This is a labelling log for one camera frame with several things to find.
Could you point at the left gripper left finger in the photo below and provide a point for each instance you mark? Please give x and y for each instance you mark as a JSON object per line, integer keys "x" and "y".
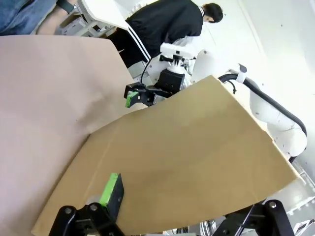
{"x": 110, "y": 199}

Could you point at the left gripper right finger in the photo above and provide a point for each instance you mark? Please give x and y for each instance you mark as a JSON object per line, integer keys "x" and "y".
{"x": 265, "y": 221}

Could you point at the person in black striped jacket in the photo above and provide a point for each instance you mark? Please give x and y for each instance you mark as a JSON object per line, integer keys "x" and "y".
{"x": 162, "y": 27}

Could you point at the brown cardboard box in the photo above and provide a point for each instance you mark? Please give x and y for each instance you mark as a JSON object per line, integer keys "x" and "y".
{"x": 172, "y": 152}

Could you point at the person in dark buttoned shirt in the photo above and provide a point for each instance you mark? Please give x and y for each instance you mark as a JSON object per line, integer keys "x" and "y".
{"x": 19, "y": 14}

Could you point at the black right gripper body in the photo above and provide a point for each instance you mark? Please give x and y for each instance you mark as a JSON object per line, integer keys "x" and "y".
{"x": 171, "y": 82}

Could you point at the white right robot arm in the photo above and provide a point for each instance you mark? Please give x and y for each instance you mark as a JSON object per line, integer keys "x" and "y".
{"x": 270, "y": 110}

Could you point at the black wristwatch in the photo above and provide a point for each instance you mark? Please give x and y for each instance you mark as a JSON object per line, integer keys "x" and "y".
{"x": 67, "y": 5}

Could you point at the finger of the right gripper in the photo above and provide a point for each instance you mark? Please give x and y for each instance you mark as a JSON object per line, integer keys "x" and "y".
{"x": 134, "y": 93}
{"x": 153, "y": 96}

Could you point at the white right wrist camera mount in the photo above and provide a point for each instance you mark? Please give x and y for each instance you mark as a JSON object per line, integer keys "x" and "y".
{"x": 177, "y": 50}

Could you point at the person left hand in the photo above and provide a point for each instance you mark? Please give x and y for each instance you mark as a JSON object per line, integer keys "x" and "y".
{"x": 51, "y": 24}

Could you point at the white rounded table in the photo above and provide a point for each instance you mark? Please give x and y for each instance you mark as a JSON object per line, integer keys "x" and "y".
{"x": 103, "y": 12}

